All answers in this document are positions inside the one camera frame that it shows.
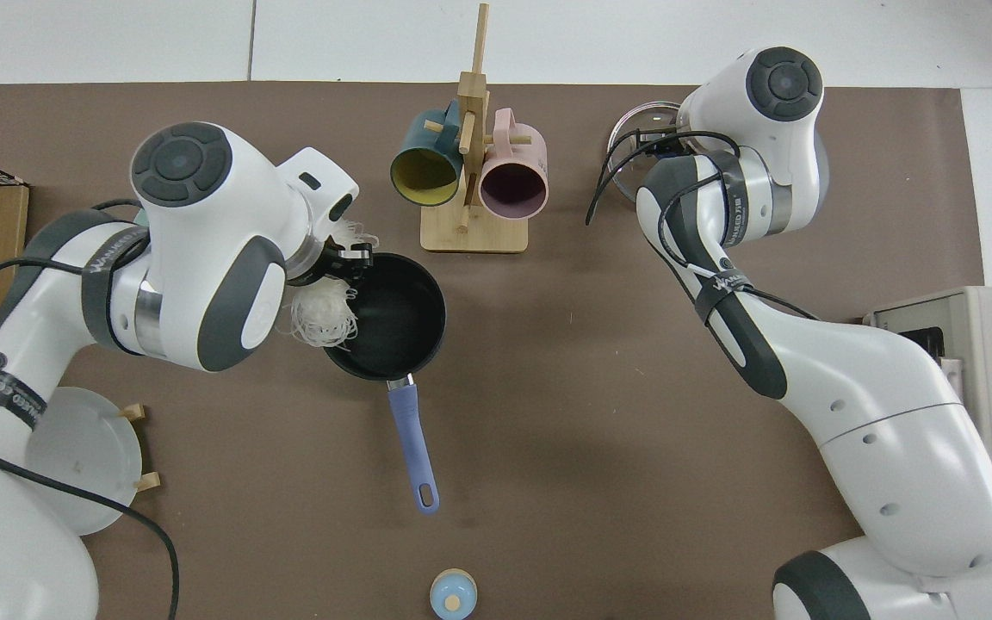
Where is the glass lid with blue knob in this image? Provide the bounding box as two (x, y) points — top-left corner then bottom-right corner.
(606, 101), (695, 208)

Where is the white vermicelli bundle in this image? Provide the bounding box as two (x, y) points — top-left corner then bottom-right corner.
(276, 220), (381, 350)

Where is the wooden plate rack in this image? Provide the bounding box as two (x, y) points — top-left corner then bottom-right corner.
(120, 402), (161, 493)

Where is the pale grey plate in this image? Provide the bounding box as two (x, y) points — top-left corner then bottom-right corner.
(22, 386), (144, 536)

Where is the dark teal cup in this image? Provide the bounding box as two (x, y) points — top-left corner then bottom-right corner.
(390, 99), (465, 208)

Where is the wooden cup stand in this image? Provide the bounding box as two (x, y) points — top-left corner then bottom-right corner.
(420, 3), (530, 254)

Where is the pink cup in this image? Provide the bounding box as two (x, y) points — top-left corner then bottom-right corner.
(479, 108), (549, 220)

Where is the brown table cloth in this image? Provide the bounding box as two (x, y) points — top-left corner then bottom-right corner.
(0, 82), (986, 620)

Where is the small blue round thing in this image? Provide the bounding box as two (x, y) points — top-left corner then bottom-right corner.
(430, 568), (479, 620)

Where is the black pot with blue handle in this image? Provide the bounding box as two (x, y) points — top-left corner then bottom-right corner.
(321, 252), (447, 516)

